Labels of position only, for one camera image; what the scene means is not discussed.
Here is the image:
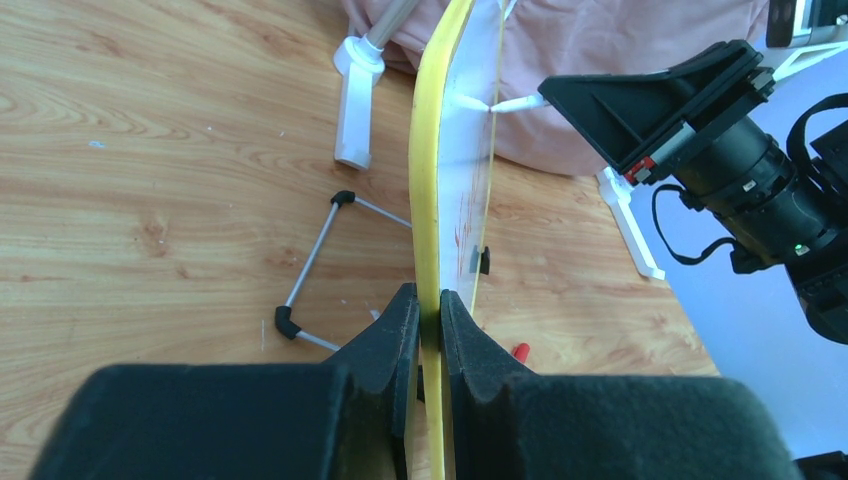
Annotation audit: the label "pink shorts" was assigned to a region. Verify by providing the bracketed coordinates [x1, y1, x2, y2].
[341, 0, 773, 178]

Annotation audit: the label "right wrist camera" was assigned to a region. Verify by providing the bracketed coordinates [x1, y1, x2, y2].
[761, 0, 847, 83]

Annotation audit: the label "metal whiteboard stand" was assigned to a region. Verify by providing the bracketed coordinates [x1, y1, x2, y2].
[271, 190, 414, 351]

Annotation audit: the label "clothes rack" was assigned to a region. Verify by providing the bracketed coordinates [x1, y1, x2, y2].
[333, 1, 665, 280]

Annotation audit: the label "red marker cap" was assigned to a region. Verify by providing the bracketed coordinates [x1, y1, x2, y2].
[512, 342, 531, 364]

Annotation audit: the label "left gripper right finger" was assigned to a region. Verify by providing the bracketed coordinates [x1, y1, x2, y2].
[441, 290, 801, 479]

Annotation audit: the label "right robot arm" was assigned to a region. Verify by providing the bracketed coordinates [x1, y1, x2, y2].
[538, 40, 847, 344]

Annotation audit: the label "white marker pen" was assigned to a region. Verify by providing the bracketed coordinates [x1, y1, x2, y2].
[489, 93, 549, 114]

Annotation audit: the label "yellow framed whiteboard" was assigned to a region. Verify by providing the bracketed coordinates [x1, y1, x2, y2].
[408, 1, 512, 479]

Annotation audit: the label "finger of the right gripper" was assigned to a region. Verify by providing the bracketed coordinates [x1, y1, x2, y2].
[537, 40, 762, 174]

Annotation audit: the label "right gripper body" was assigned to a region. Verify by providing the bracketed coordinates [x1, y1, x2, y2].
[619, 46, 774, 185]

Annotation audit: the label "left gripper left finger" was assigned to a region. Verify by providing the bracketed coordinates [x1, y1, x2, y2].
[31, 283, 419, 479]

